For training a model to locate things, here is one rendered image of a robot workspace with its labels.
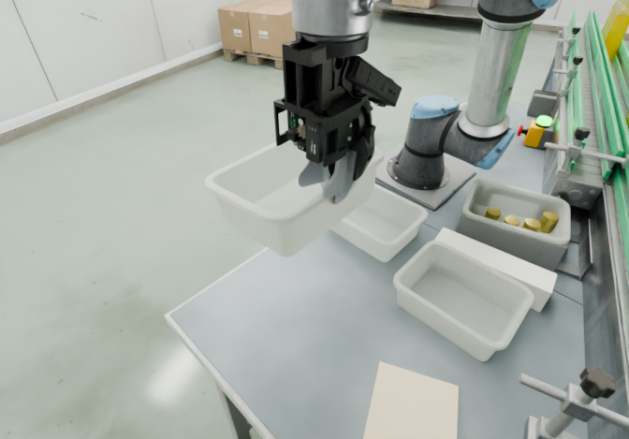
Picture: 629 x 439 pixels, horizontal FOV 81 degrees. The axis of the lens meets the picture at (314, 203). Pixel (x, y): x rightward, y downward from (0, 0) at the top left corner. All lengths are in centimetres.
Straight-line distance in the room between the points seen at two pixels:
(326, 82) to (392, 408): 46
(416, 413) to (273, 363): 26
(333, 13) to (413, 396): 52
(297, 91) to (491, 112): 64
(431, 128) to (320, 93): 69
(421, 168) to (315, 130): 75
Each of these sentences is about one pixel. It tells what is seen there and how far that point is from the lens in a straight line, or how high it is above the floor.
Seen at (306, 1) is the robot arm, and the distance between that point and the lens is 36.
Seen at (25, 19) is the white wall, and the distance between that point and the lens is 372.
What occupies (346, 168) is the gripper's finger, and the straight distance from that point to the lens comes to 44.
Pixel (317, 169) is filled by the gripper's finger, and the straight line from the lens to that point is 47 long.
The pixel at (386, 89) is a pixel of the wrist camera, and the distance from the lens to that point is 45.
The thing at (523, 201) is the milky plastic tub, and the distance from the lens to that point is 108.
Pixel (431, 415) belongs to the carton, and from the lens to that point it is 63.
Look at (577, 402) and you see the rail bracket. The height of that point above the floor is 97.
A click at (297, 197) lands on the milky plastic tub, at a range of 59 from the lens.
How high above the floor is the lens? 139
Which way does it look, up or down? 38 degrees down
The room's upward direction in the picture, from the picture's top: straight up
